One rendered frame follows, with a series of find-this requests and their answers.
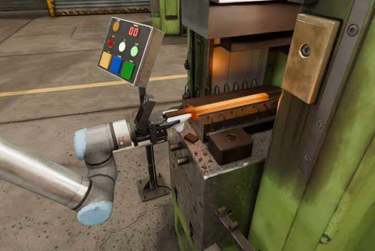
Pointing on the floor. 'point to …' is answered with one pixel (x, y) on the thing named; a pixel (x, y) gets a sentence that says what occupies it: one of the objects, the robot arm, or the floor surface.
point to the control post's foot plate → (149, 194)
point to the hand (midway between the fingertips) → (186, 112)
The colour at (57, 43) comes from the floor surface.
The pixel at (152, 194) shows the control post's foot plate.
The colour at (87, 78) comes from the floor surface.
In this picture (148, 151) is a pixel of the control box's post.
